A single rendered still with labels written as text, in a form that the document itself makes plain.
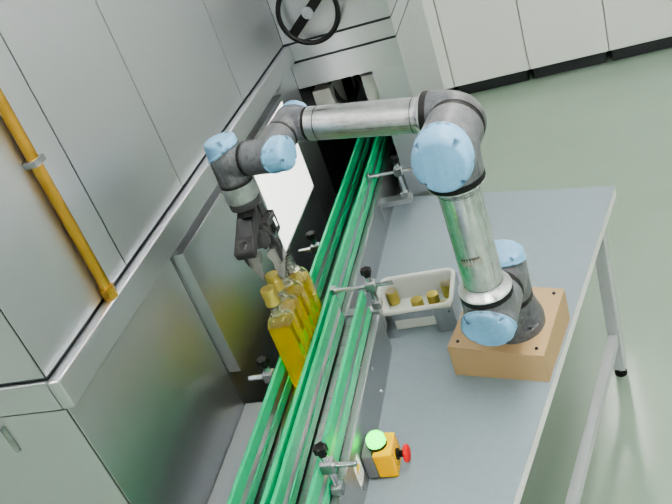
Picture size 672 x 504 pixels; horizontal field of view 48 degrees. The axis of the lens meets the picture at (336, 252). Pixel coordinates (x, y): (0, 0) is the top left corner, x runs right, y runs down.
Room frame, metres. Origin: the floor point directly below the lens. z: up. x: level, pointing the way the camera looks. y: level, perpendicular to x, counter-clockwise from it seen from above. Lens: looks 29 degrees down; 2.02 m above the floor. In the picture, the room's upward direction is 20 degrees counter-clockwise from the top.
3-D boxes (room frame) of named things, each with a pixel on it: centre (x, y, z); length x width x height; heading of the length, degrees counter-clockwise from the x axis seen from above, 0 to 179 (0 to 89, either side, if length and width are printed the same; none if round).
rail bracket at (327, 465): (1.10, 0.14, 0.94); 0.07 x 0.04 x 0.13; 69
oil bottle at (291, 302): (1.54, 0.16, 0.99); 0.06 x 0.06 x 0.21; 69
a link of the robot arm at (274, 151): (1.53, 0.06, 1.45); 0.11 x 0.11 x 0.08; 58
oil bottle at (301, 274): (1.65, 0.12, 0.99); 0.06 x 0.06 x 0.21; 69
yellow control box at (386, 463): (1.26, 0.06, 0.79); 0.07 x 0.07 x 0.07; 69
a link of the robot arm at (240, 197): (1.57, 0.15, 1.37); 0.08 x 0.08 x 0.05
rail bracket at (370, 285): (1.68, -0.03, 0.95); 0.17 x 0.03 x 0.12; 69
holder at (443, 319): (1.76, -0.14, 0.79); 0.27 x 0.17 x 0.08; 69
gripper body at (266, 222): (1.57, 0.15, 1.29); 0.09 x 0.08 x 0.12; 159
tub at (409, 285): (1.75, -0.17, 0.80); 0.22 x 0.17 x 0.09; 69
